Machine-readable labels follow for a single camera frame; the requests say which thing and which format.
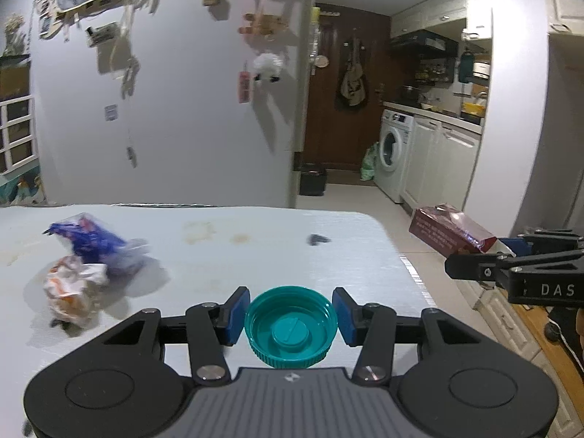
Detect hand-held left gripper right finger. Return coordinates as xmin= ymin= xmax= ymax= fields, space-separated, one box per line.
xmin=332 ymin=287 xmax=484 ymax=385

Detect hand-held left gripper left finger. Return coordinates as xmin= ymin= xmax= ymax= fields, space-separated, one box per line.
xmin=98 ymin=287 xmax=251 ymax=385

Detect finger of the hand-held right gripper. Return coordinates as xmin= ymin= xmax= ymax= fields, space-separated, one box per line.
xmin=445 ymin=249 xmax=584 ymax=290
xmin=499 ymin=230 xmax=584 ymax=258

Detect maroon carton box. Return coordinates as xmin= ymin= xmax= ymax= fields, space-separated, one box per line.
xmin=408 ymin=204 xmax=498 ymax=256

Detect teal plastic lid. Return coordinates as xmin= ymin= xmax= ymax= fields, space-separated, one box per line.
xmin=244 ymin=285 xmax=339 ymax=369

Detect wooden top bench cabinet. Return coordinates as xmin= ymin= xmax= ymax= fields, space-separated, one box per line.
xmin=456 ymin=278 xmax=584 ymax=420

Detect white base cabinets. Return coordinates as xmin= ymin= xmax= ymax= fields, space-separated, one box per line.
xmin=401 ymin=116 xmax=483 ymax=224

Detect white washing machine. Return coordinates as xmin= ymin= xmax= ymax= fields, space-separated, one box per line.
xmin=375 ymin=109 xmax=416 ymax=204

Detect black storage bin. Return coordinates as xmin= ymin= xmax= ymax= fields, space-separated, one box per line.
xmin=299 ymin=162 xmax=328 ymax=197

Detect green plastic bag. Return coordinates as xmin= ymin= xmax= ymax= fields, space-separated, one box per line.
xmin=360 ymin=142 xmax=380 ymax=182

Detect purple snack packet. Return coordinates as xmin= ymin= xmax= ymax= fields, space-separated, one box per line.
xmin=43 ymin=212 xmax=151 ymax=277

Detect crumpled white orange wrapper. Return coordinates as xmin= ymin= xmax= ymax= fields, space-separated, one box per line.
xmin=43 ymin=255 xmax=110 ymax=329

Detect brown wooden door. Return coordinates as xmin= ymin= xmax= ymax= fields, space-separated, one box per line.
xmin=303 ymin=4 xmax=393 ymax=172

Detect teal hanging bag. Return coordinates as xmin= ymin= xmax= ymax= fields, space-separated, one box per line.
xmin=457 ymin=50 xmax=475 ymax=84

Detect spice rack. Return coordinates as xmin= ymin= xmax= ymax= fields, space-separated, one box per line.
xmin=413 ymin=57 xmax=457 ymax=85

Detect hanging canvas bag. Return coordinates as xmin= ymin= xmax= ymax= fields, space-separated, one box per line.
xmin=338 ymin=39 xmax=368 ymax=110

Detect black range hood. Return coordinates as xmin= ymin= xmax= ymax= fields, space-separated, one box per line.
xmin=390 ymin=30 xmax=459 ymax=53

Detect white tall cabinet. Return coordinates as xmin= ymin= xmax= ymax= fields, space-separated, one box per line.
xmin=547 ymin=0 xmax=584 ymax=35

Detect white refrigerator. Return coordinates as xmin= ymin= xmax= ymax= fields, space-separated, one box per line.
xmin=287 ymin=0 xmax=318 ymax=208

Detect white plush sheep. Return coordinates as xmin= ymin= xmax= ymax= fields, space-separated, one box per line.
xmin=253 ymin=52 xmax=286 ymax=84

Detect white upper cabinets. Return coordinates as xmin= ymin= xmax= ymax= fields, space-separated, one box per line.
xmin=390 ymin=0 xmax=493 ymax=39

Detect white drawer cabinet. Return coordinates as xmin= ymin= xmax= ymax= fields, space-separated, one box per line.
xmin=0 ymin=96 xmax=39 ymax=176

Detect glass tank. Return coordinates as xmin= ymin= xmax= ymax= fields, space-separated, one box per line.
xmin=0 ymin=54 xmax=32 ymax=99

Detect dried flower bunch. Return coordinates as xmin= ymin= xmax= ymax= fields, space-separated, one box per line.
xmin=2 ymin=15 xmax=27 ymax=55

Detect long wooden wall hook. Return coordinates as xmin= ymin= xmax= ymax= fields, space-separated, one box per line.
xmin=237 ymin=14 xmax=288 ymax=35

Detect white wall ornament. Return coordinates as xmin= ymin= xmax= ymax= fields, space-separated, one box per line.
xmin=87 ymin=23 xmax=117 ymax=46

